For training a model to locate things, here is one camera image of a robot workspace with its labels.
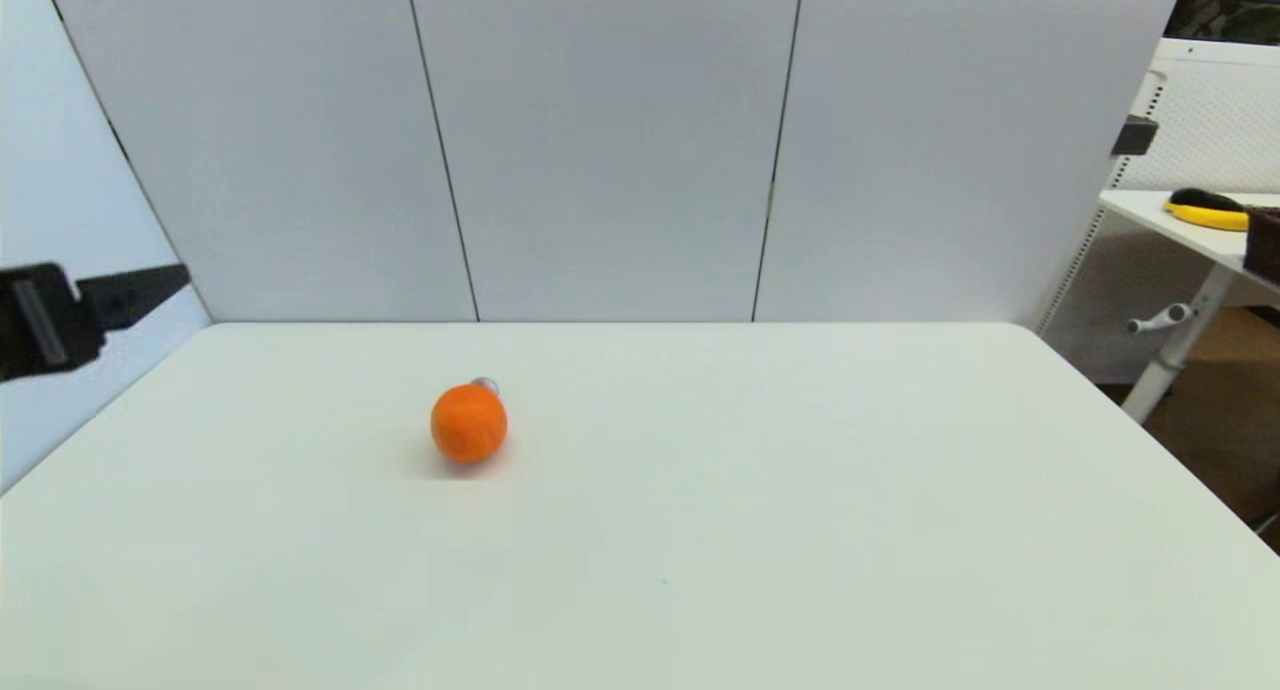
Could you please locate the white pegboard panel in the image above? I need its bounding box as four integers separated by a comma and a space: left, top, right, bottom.
1038, 38, 1280, 386

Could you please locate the white side table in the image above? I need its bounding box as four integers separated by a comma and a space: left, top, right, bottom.
1097, 191, 1280, 426

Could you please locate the orange fruit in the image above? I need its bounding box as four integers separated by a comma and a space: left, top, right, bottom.
430, 384, 509, 464

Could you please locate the black clamp on panel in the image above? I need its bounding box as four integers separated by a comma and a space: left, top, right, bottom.
1109, 117, 1157, 158

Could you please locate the dark monitor screen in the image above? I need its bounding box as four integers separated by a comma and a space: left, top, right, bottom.
1160, 0, 1280, 47

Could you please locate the yellow and black object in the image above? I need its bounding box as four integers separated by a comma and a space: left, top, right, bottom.
1163, 188, 1251, 233

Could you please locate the dark brown box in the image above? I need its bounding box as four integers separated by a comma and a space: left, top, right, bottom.
1243, 208, 1280, 281

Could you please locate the white table crank handle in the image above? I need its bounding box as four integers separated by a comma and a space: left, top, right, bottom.
1125, 305, 1194, 335

